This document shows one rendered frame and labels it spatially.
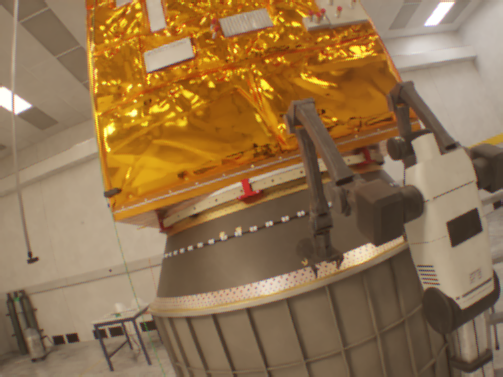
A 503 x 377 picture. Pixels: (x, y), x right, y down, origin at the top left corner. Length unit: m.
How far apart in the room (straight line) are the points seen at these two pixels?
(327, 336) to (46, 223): 7.94
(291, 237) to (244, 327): 0.50
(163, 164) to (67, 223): 6.74
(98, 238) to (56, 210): 1.40
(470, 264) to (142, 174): 1.70
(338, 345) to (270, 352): 0.33
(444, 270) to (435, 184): 0.22
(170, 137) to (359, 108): 1.08
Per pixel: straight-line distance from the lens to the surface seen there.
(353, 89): 2.14
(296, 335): 1.68
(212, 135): 1.99
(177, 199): 2.00
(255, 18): 2.39
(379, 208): 0.80
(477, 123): 9.94
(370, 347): 1.82
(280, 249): 1.74
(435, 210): 0.91
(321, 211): 1.32
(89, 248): 8.28
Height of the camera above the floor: 1.42
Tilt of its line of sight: 9 degrees up
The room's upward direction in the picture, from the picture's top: 17 degrees counter-clockwise
